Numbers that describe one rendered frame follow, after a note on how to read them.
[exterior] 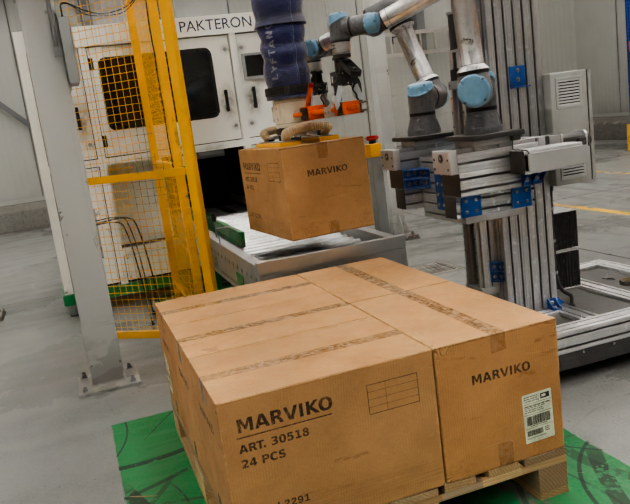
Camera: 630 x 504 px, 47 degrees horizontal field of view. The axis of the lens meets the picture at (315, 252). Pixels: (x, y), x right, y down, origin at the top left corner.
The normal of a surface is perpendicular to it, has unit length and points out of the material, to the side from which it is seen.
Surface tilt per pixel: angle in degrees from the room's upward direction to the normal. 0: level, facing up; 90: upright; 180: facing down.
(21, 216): 90
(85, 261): 90
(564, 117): 90
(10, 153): 90
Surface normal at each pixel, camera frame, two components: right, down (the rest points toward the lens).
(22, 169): 0.32, 0.14
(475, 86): -0.31, 0.35
